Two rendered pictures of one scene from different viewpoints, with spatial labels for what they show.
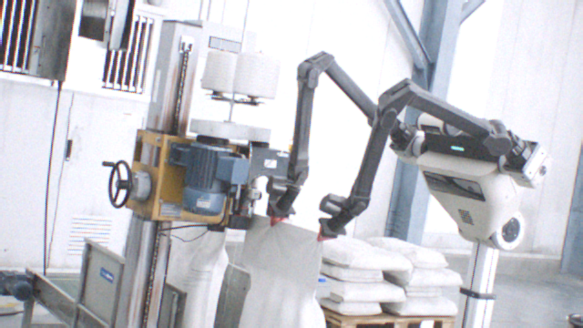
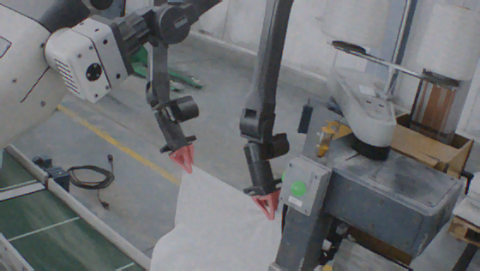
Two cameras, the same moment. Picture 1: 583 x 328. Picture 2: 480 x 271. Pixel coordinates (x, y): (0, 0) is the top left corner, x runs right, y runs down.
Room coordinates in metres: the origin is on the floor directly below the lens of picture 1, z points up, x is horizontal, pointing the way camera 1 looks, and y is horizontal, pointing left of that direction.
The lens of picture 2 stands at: (4.20, -0.44, 1.68)
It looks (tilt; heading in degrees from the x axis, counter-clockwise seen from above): 21 degrees down; 161
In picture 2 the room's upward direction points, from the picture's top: 12 degrees clockwise
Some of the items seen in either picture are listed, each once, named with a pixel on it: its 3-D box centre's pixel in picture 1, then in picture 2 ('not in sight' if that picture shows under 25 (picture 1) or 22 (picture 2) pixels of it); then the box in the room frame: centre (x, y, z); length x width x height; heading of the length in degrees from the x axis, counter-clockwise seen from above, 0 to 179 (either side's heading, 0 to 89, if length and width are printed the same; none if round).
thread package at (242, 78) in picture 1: (256, 76); (357, 11); (3.10, 0.18, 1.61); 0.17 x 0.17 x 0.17
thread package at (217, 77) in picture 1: (220, 71); (452, 39); (3.31, 0.34, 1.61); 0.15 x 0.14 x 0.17; 36
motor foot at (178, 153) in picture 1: (189, 157); not in sight; (3.05, 0.38, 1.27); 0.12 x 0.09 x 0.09; 126
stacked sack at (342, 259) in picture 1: (364, 256); not in sight; (6.12, -0.64, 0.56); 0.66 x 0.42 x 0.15; 126
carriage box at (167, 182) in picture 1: (181, 177); (406, 184); (3.22, 0.42, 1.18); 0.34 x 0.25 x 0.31; 126
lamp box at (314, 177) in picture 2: not in sight; (305, 185); (3.44, -0.02, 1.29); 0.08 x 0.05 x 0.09; 36
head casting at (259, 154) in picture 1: (251, 175); (373, 218); (3.44, 0.16, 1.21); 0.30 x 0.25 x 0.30; 36
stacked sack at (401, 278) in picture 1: (417, 273); not in sight; (6.50, -1.10, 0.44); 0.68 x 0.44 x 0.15; 126
